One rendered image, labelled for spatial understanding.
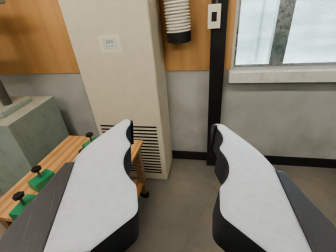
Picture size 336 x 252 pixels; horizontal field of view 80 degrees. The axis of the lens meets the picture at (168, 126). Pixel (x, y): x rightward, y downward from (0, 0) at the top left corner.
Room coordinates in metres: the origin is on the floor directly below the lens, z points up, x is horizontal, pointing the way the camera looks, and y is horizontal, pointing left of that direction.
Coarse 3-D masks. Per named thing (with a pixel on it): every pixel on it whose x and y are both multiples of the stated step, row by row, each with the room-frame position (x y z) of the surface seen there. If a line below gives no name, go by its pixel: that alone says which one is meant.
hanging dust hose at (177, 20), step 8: (168, 0) 1.33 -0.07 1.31; (176, 0) 1.31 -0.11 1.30; (184, 0) 1.32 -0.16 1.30; (168, 8) 1.34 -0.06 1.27; (176, 8) 1.31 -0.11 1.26; (184, 8) 1.32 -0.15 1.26; (168, 16) 1.33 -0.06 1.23; (176, 16) 1.31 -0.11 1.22; (184, 16) 1.33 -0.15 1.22; (168, 24) 1.35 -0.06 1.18; (176, 24) 1.32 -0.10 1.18; (184, 24) 1.31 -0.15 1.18; (168, 32) 1.34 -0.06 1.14; (176, 32) 1.31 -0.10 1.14; (184, 32) 1.31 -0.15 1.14; (168, 40) 1.35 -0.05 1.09; (176, 40) 1.31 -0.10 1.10; (184, 40) 1.31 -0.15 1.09
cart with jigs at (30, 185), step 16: (64, 144) 1.14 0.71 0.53; (80, 144) 1.12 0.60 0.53; (48, 160) 0.98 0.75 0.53; (64, 160) 0.97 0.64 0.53; (32, 176) 0.85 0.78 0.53; (48, 176) 0.79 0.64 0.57; (144, 176) 1.08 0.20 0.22; (16, 192) 0.63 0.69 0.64; (32, 192) 0.73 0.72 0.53; (144, 192) 1.05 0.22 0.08; (0, 208) 0.65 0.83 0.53; (16, 208) 0.60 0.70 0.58
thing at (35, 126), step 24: (0, 0) 1.36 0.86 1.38; (0, 96) 1.40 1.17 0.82; (24, 96) 1.55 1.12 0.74; (48, 96) 1.61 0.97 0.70; (0, 120) 1.24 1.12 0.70; (24, 120) 1.28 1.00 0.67; (48, 120) 1.47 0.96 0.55; (0, 144) 1.18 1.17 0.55; (24, 144) 1.19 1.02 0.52; (48, 144) 1.37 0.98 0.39; (0, 168) 1.21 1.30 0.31; (24, 168) 1.17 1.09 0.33
